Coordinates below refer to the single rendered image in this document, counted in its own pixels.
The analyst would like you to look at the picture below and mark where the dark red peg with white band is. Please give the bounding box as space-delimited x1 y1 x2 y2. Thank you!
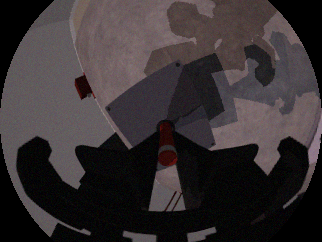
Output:
158 122 177 166

